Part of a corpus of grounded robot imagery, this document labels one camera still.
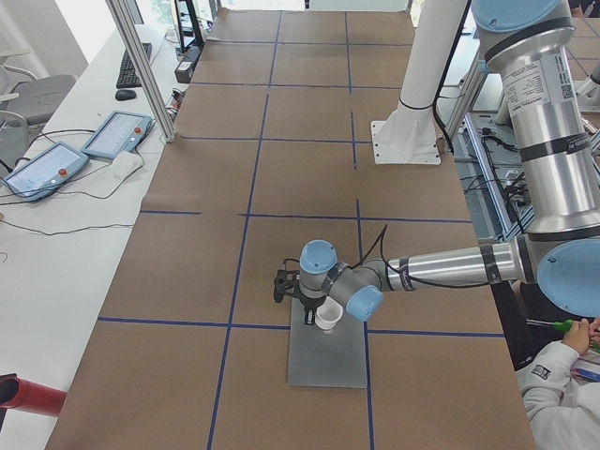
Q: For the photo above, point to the aluminium frame post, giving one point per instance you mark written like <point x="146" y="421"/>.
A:
<point x="126" y="27"/>

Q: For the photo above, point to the working arm black gripper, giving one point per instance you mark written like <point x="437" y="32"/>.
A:
<point x="309" y="305"/>

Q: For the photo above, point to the green handled tool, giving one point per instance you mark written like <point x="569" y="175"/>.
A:
<point x="562" y="327"/>

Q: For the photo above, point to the grey closed laptop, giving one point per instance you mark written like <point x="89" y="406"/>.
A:
<point x="336" y="358"/>

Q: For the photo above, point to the white pedestal column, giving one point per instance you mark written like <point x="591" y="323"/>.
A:
<point x="408" y="135"/>

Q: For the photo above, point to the red bottle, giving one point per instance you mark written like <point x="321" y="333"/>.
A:
<point x="31" y="397"/>

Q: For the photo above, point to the grey office chair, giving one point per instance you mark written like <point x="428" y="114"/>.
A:
<point x="27" y="102"/>

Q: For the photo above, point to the black keyboard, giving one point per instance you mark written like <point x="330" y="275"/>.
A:
<point x="127" y="76"/>

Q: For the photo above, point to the white mug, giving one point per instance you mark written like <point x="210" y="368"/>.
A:
<point x="328" y="315"/>

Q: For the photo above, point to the working silver robot arm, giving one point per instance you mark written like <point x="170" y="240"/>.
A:
<point x="524" y="42"/>

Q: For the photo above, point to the brown paper table cover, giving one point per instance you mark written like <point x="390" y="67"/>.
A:
<point x="190" y="351"/>

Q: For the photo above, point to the near blue teach pendant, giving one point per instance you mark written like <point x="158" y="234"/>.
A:
<point x="41" y="176"/>

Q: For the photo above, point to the white cloth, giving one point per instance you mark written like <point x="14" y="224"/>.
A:
<point x="125" y="164"/>

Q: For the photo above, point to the black box device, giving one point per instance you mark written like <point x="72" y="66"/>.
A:
<point x="186" y="66"/>

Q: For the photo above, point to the black computer mouse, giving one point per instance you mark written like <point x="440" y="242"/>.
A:
<point x="125" y="94"/>

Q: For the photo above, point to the far blue teach pendant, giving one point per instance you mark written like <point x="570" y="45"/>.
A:
<point x="120" y="132"/>

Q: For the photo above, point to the seated person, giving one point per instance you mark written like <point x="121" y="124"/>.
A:
<point x="562" y="407"/>

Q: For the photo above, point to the blue teach pendant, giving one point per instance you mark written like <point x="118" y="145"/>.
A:
<point x="120" y="132"/>
<point x="41" y="176"/>

